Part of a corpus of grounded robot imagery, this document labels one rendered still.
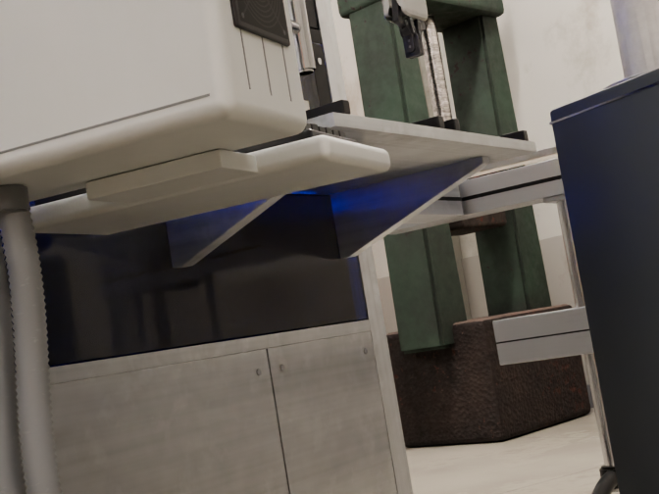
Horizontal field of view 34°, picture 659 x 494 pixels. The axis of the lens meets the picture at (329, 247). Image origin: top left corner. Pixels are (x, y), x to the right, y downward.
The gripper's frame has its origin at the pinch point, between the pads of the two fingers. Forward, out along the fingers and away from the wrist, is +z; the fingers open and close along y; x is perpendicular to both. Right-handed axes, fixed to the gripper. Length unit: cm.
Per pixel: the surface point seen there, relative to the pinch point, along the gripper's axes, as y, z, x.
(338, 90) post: -9.8, 1.0, -23.9
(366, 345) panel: -4, 54, -25
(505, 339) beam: -85, 59, -31
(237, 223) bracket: 50, 32, -10
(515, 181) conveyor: -83, 19, -19
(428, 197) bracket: 0.2, 28.8, -2.6
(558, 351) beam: -85, 64, -17
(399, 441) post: -11, 75, -25
